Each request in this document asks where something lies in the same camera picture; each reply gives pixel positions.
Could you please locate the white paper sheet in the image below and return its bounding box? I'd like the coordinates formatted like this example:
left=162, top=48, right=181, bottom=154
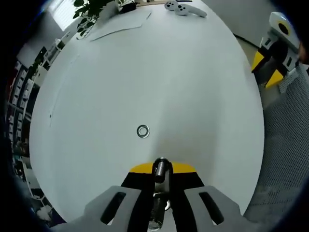
left=89, top=11, right=153, bottom=42

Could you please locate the large potted green plant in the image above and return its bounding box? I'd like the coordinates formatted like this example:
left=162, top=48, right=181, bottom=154
left=73, top=0, right=121, bottom=39

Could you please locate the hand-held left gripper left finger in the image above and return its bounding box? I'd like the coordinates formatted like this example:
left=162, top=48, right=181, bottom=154
left=52, top=163, right=156, bottom=232

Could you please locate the shelving unit with white boxes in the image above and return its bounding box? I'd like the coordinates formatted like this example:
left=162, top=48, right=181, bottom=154
left=4, top=60, right=37, bottom=158

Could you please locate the large threaded steel stud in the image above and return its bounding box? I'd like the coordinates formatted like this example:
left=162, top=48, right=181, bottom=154
left=147, top=183, right=172, bottom=230

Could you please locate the small black box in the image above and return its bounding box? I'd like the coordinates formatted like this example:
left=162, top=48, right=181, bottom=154
left=118, top=0, right=136, bottom=13

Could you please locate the white game controller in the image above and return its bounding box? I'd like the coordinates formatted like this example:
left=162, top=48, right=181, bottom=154
left=164, top=0, right=208, bottom=18

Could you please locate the person's right hand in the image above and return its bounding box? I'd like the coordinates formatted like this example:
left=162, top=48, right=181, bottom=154
left=298, top=40, right=309, bottom=65

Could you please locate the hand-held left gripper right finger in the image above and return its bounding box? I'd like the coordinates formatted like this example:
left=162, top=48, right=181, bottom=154
left=169, top=162, right=256, bottom=232

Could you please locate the grey mesh office chair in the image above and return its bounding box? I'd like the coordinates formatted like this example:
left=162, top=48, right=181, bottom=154
left=243, top=64, right=309, bottom=218

